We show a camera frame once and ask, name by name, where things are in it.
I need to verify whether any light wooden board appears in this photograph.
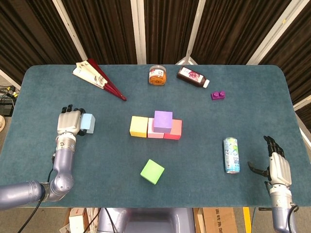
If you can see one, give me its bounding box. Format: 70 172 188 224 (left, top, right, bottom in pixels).
196 208 207 233

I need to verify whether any light blue foam cube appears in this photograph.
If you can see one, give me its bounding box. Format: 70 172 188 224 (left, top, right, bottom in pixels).
79 113 96 134

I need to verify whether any folding fan with red ribs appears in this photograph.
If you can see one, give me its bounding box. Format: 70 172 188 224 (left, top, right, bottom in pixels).
72 58 127 102

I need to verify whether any red foam cube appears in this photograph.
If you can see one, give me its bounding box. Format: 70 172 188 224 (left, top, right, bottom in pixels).
163 119 183 140

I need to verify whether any white frame post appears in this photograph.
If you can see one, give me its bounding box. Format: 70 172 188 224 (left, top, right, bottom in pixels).
0 68 22 91
174 0 207 66
130 0 147 65
245 0 305 66
292 96 311 112
52 0 86 64

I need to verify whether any green foam cube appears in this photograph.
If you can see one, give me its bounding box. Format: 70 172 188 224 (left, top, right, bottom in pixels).
139 159 165 185

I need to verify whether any teal felt table cover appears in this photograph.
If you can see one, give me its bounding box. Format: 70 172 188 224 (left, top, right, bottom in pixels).
0 64 311 209

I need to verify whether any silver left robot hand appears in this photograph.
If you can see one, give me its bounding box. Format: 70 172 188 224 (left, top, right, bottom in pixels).
57 104 87 136

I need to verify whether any clear jar with orange contents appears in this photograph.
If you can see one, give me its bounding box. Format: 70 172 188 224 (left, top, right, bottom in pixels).
148 65 168 86

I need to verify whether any floor cable bundle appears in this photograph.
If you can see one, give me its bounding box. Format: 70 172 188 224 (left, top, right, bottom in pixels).
0 84 19 100

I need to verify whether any light pink foam cube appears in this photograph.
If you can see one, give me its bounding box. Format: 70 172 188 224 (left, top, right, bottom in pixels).
147 117 166 139

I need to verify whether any brown cardboard box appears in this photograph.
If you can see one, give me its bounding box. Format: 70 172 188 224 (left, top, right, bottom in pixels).
202 207 239 233

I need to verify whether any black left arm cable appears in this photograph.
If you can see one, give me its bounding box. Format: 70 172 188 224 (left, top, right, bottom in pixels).
18 151 58 233

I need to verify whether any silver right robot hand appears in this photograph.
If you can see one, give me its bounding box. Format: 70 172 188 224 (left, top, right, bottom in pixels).
247 135 292 187

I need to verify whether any purple foam cube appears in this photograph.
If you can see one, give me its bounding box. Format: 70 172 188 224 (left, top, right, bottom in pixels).
153 110 173 133

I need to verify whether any black box on floor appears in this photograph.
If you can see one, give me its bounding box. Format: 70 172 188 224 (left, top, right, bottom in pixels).
0 103 14 116

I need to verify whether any yellow post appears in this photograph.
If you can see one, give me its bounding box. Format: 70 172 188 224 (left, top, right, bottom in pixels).
242 207 252 233

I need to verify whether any blue green drink can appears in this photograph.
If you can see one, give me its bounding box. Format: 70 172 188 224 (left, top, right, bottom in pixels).
223 137 241 174

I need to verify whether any black torso cable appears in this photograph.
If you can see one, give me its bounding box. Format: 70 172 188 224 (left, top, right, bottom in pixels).
104 208 116 233

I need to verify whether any dark brown curtain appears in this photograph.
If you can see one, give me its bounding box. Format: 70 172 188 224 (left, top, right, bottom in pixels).
0 0 311 127

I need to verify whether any yellow foam cube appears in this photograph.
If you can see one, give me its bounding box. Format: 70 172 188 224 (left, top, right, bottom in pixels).
129 116 149 138

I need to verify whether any silver robot torso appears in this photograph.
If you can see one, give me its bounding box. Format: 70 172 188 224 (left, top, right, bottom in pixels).
97 207 196 233

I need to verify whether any brown bottle with white cap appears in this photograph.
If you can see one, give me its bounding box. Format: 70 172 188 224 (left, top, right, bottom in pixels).
176 66 210 89

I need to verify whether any purple toy brick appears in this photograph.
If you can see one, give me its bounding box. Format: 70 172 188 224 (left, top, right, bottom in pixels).
210 90 226 101

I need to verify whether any white cardboard box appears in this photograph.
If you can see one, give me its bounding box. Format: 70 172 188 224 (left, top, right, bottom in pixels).
59 207 102 233

